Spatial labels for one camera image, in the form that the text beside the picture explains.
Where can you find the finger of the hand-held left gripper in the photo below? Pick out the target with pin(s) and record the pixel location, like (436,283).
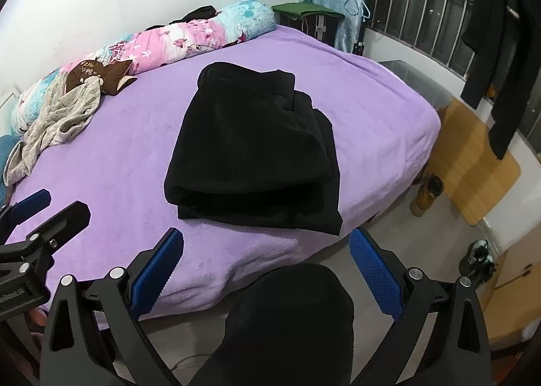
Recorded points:
(63,221)
(31,202)

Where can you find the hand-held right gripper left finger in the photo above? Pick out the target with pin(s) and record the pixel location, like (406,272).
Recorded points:
(156,272)

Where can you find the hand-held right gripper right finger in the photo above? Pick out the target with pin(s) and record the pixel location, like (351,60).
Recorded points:
(376,276)

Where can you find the black fleece zip jacket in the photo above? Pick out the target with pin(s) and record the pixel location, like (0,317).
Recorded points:
(245,136)

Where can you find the blue pillow with orange print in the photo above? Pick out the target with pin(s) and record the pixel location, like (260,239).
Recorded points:
(6,153)

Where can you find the grey hoodie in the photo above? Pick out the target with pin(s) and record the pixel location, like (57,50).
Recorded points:
(55,124)

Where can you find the purple bed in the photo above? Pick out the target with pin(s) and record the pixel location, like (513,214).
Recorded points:
(126,166)

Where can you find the black and white sneaker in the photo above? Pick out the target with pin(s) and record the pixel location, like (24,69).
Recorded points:
(473,253)
(487,269)

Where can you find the dark cloth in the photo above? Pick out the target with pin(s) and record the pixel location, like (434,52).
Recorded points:
(287,327)

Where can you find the white headboard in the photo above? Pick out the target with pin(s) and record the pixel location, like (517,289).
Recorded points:
(6,100)

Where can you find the wooden cabinet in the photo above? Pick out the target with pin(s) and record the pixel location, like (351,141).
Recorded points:
(515,284)

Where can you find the brown printed cloth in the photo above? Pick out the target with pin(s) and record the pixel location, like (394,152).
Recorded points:
(110,73)

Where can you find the wooden board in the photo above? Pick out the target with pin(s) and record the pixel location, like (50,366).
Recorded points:
(473,157)

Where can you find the rolled floral quilt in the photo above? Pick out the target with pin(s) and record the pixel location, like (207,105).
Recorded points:
(169,39)

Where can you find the small black cloth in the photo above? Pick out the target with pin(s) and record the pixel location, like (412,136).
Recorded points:
(198,14)

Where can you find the hanging black garment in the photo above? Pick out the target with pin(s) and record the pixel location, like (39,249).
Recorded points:
(503,52)

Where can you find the metal window railing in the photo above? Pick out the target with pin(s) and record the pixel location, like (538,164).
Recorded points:
(422,9)

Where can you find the green cloth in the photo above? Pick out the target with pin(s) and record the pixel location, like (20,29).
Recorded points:
(304,8)

